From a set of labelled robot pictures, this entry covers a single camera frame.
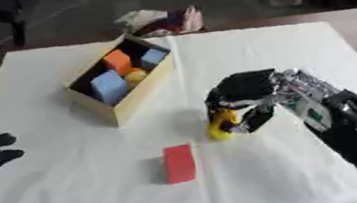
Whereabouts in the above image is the yellow ball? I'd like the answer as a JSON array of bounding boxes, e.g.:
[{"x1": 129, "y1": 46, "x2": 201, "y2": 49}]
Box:
[{"x1": 123, "y1": 68, "x2": 152, "y2": 88}]

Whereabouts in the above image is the orange block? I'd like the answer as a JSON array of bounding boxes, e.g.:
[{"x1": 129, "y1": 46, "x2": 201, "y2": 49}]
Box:
[{"x1": 100, "y1": 47, "x2": 136, "y2": 79}]

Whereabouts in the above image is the small blue block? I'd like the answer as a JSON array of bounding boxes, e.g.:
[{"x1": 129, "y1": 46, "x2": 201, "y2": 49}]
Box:
[{"x1": 137, "y1": 45, "x2": 172, "y2": 71}]

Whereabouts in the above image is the red rectangular block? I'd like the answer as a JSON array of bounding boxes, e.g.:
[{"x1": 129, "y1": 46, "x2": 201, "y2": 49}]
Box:
[{"x1": 160, "y1": 142, "x2": 199, "y2": 186}]

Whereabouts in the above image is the yellow toy banana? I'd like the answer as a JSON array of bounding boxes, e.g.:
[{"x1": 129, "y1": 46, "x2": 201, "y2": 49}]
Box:
[{"x1": 202, "y1": 107, "x2": 245, "y2": 144}]

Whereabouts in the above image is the tan cardboard box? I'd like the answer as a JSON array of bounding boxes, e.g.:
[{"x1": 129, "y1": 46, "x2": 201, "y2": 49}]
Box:
[{"x1": 57, "y1": 27, "x2": 185, "y2": 135}]

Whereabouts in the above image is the large blue block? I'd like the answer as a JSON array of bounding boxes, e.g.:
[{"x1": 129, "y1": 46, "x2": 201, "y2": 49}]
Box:
[{"x1": 87, "y1": 68, "x2": 133, "y2": 108}]

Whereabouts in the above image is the crumpled bag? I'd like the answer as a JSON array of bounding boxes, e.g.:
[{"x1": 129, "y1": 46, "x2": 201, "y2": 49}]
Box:
[{"x1": 112, "y1": 0, "x2": 209, "y2": 45}]

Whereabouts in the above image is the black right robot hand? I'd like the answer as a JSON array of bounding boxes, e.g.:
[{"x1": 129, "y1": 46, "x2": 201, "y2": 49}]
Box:
[{"x1": 199, "y1": 66, "x2": 289, "y2": 140}]

